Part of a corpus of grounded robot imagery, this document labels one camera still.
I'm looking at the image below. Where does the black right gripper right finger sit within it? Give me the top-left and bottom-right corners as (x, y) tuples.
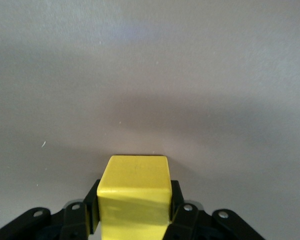
(162, 179), (265, 240)

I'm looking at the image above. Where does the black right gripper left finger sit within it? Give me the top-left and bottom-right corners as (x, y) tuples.
(0, 179), (102, 240)

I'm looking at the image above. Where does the yellow cube block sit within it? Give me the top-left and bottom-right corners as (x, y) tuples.
(96, 154), (173, 240)

